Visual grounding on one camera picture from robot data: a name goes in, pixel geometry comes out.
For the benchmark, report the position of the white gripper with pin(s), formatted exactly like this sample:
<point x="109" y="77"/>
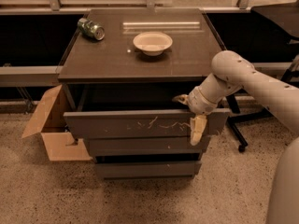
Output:
<point x="198" y="102"/>

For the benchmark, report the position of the grey top drawer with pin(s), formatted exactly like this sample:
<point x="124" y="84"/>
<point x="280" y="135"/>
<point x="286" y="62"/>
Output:
<point x="129" y="124"/>

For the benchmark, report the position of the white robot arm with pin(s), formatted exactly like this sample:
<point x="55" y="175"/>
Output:
<point x="230" y="73"/>

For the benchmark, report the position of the grey bottom drawer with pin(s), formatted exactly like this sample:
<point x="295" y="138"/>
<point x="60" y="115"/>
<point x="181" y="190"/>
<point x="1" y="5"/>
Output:
<point x="148" y="169"/>

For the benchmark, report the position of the dark grey drawer cabinet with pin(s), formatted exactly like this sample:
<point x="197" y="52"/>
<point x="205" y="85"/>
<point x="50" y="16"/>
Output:
<point x="113" y="75"/>

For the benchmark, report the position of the black side table top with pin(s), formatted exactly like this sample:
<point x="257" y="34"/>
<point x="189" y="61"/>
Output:
<point x="286" y="16"/>

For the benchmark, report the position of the open cardboard box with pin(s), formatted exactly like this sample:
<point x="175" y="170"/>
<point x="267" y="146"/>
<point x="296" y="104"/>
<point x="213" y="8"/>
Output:
<point x="48" y="121"/>

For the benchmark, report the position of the white paper bowl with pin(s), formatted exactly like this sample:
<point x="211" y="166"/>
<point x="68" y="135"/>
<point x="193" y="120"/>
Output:
<point x="152" y="43"/>

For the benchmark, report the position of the green soda can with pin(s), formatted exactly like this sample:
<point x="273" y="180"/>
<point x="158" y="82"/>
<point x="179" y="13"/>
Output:
<point x="91" y="29"/>

